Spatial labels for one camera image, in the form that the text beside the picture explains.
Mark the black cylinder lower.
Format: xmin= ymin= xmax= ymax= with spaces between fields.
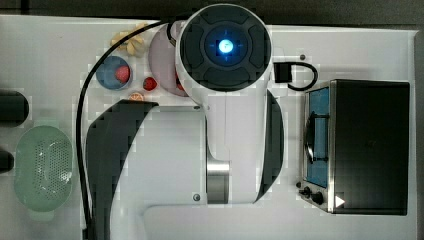
xmin=0 ymin=150 xmax=14 ymax=173

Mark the blue bowl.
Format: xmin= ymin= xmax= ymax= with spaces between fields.
xmin=96 ymin=56 xmax=132 ymax=90

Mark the red ketchup bottle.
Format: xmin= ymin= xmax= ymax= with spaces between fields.
xmin=175 ymin=74 xmax=185 ymax=91

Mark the pink round plate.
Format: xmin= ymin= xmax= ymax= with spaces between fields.
xmin=148 ymin=24 xmax=187 ymax=97

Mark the black cylinder upper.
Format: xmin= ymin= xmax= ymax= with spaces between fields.
xmin=0 ymin=90 xmax=29 ymax=127

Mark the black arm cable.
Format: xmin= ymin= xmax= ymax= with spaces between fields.
xmin=75 ymin=19 xmax=174 ymax=231

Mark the red strawberry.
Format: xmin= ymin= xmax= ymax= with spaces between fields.
xmin=143 ymin=77 xmax=157 ymax=91

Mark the orange slice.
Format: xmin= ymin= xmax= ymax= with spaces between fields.
xmin=129 ymin=92 xmax=144 ymax=101

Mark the yellow banana bunch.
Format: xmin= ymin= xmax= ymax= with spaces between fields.
xmin=110 ymin=22 xmax=147 ymax=57

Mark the black toaster oven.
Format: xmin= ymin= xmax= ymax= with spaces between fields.
xmin=297 ymin=79 xmax=410 ymax=216

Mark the black cylinder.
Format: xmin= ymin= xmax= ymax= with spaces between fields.
xmin=0 ymin=150 xmax=14 ymax=173
xmin=0 ymin=90 xmax=29 ymax=127

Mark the green perforated colander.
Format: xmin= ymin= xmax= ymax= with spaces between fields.
xmin=14 ymin=125 xmax=74 ymax=222

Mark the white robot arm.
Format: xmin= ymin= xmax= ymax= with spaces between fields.
xmin=86 ymin=4 xmax=283 ymax=240

